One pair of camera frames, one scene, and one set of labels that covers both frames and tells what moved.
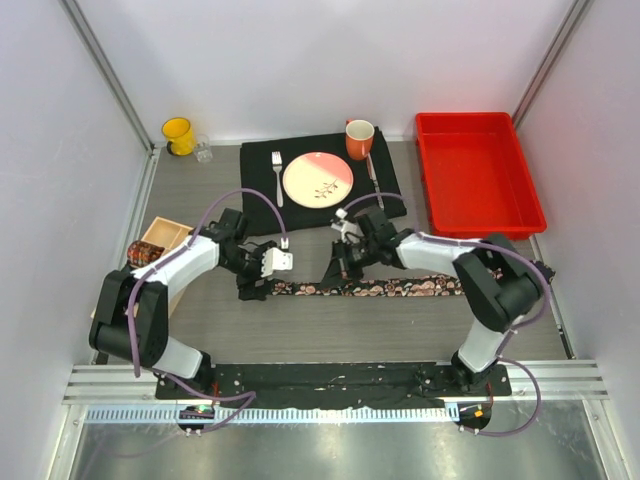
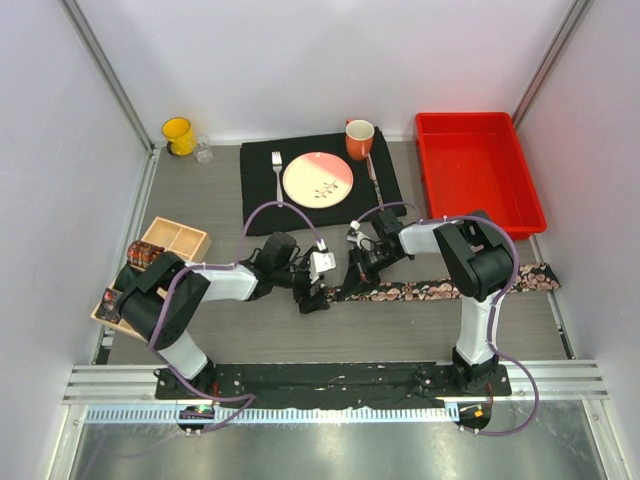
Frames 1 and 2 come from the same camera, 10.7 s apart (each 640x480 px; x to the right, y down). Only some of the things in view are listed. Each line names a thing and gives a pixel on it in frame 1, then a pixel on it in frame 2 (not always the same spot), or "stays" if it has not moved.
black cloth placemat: x=264 y=163 stays
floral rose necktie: x=390 y=286 stays
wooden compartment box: x=166 y=233 stays
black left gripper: x=251 y=291 → x=314 y=303
